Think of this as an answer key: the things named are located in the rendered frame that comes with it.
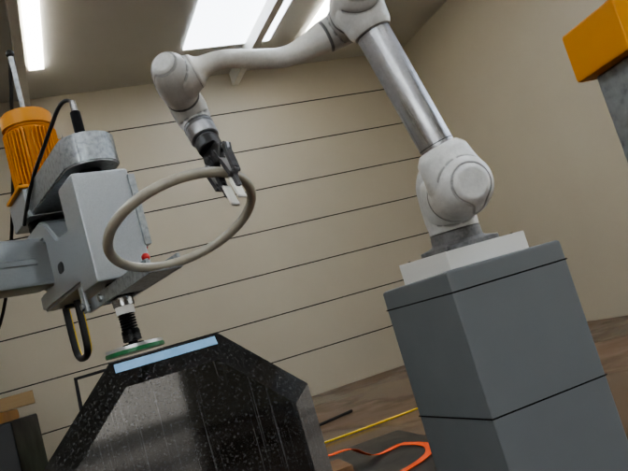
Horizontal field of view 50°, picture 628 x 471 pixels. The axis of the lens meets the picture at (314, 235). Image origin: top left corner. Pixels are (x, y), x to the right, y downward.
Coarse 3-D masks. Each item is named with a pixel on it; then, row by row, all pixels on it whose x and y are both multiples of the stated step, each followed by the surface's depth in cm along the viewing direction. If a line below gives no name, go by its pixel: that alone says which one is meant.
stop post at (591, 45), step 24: (624, 0) 94; (600, 24) 97; (624, 24) 94; (576, 48) 102; (600, 48) 98; (624, 48) 94; (576, 72) 104; (600, 72) 101; (624, 72) 97; (624, 96) 98; (624, 120) 99; (624, 144) 101
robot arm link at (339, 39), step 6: (324, 18) 205; (330, 18) 200; (324, 24) 203; (330, 24) 203; (330, 30) 203; (336, 30) 201; (330, 36) 203; (336, 36) 204; (342, 36) 202; (336, 42) 205; (342, 42) 205; (348, 42) 207; (336, 48) 207
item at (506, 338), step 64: (512, 256) 188; (448, 320) 183; (512, 320) 183; (576, 320) 190; (448, 384) 191; (512, 384) 178; (576, 384) 185; (448, 448) 198; (512, 448) 174; (576, 448) 181
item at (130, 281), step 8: (176, 256) 224; (128, 272) 231; (136, 272) 225; (144, 272) 219; (152, 272) 218; (160, 272) 223; (168, 272) 228; (120, 280) 238; (128, 280) 232; (136, 280) 226; (144, 280) 230; (152, 280) 236; (112, 288) 245; (120, 288) 239; (128, 288) 236; (136, 288) 243; (144, 288) 249; (96, 296) 261; (104, 296) 254; (112, 296) 247; (80, 304) 267; (96, 304) 262; (104, 304) 258
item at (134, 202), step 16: (176, 176) 184; (192, 176) 186; (208, 176) 189; (224, 176) 193; (240, 176) 198; (144, 192) 183; (160, 192) 185; (128, 208) 184; (112, 224) 187; (240, 224) 221; (112, 240) 193; (224, 240) 225; (112, 256) 199; (192, 256) 224
